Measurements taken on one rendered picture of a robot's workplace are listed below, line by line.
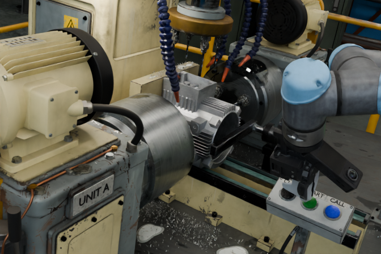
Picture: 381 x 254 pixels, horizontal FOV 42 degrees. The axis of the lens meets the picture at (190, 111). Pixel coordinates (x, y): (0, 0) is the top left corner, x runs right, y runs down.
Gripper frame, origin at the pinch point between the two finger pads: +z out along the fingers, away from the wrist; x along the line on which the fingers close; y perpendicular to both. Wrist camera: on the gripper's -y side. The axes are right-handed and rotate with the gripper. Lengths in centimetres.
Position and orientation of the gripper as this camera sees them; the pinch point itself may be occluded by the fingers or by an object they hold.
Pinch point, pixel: (309, 197)
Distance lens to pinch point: 108.2
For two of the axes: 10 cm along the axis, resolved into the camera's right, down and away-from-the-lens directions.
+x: -5.3, 6.7, -5.2
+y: -8.4, -3.2, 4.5
